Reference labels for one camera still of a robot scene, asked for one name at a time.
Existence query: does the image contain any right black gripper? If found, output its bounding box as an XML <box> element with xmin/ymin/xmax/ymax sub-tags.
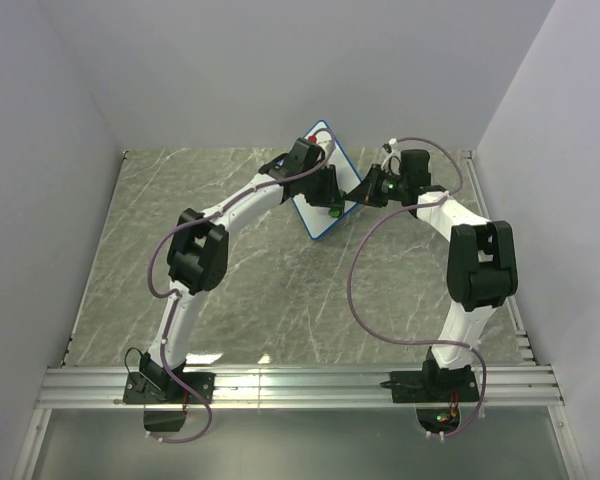
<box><xmin>344</xmin><ymin>166</ymin><xmax>406</xmax><ymax>210</ymax></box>

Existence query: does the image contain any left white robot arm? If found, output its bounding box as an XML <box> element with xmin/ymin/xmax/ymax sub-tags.
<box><xmin>139</xmin><ymin>128</ymin><xmax>344</xmax><ymax>402</ymax></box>

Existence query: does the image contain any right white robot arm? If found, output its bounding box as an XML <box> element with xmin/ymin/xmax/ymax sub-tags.
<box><xmin>347</xmin><ymin>149</ymin><xmax>518</xmax><ymax>403</ymax></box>

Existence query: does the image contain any aluminium front rail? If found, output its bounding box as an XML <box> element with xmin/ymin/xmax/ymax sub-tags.
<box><xmin>36</xmin><ymin>364</ymin><xmax>564</xmax><ymax>410</ymax></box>

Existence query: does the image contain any green whiteboard eraser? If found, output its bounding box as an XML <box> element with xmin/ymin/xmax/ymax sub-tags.
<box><xmin>329</xmin><ymin>207</ymin><xmax>344</xmax><ymax>219</ymax></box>

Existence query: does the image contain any aluminium right side rail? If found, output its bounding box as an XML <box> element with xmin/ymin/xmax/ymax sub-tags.
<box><xmin>462</xmin><ymin>150</ymin><xmax>538</xmax><ymax>365</ymax></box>

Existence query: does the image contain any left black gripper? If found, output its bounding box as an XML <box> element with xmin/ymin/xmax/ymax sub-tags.
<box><xmin>302</xmin><ymin>164</ymin><xmax>345</xmax><ymax>209</ymax></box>

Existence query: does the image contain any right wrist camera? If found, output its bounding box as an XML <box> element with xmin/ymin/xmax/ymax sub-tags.
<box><xmin>399</xmin><ymin>149</ymin><xmax>431</xmax><ymax>188</ymax></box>

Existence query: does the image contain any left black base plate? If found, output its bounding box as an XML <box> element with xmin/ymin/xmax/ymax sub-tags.
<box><xmin>122</xmin><ymin>372</ymin><xmax>216</xmax><ymax>405</ymax></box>

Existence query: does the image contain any aluminium rail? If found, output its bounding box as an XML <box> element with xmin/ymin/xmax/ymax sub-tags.
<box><xmin>36</xmin><ymin>364</ymin><xmax>564</xmax><ymax>410</ymax></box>
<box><xmin>462</xmin><ymin>150</ymin><xmax>538</xmax><ymax>365</ymax></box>

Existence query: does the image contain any blue framed whiteboard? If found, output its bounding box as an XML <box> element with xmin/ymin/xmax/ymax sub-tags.
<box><xmin>292</xmin><ymin>120</ymin><xmax>362</xmax><ymax>240</ymax></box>

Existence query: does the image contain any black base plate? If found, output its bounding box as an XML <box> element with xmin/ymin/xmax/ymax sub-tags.
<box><xmin>380</xmin><ymin>371</ymin><xmax>480</xmax><ymax>404</ymax></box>
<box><xmin>122</xmin><ymin>372</ymin><xmax>216</xmax><ymax>405</ymax></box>

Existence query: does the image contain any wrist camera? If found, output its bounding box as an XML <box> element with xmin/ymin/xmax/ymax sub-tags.
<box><xmin>399</xmin><ymin>149</ymin><xmax>431</xmax><ymax>188</ymax></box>
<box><xmin>282</xmin><ymin>137</ymin><xmax>325</xmax><ymax>176</ymax></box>

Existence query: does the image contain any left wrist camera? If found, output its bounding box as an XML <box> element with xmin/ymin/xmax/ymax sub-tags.
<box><xmin>282</xmin><ymin>137</ymin><xmax>325</xmax><ymax>176</ymax></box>

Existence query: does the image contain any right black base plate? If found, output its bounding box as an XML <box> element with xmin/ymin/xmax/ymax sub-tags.
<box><xmin>380</xmin><ymin>371</ymin><xmax>480</xmax><ymax>404</ymax></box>

